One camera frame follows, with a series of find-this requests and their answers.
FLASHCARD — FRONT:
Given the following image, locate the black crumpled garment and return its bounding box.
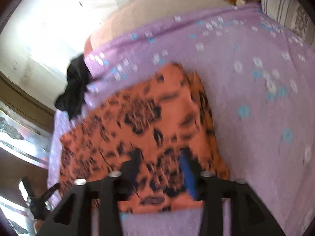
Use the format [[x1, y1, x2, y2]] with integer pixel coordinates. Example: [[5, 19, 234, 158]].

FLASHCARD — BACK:
[[55, 54, 91, 120]]

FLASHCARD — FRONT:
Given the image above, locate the orange black floral garment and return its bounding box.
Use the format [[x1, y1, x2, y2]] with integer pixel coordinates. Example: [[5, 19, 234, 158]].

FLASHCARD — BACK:
[[59, 64, 229, 214]]

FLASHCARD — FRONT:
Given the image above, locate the silver mirrored wardrobe door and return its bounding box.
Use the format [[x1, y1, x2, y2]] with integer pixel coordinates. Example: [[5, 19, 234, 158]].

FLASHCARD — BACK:
[[1, 103, 51, 235]]

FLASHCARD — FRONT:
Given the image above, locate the striped beige pillow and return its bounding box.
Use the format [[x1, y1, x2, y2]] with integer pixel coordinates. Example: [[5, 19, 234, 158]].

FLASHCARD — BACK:
[[260, 0, 314, 47]]

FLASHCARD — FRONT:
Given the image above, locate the salmon pink mattress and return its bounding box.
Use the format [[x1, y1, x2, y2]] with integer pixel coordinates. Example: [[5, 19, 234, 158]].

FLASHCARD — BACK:
[[83, 0, 238, 54]]

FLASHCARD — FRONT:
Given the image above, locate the brown wooden wardrobe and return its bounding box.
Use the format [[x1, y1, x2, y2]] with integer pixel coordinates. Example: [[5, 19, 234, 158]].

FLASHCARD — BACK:
[[1, 74, 54, 205]]

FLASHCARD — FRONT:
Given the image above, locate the purple floral bedsheet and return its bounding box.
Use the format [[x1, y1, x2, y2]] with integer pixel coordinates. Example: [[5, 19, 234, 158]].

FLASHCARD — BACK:
[[47, 2, 315, 236]]

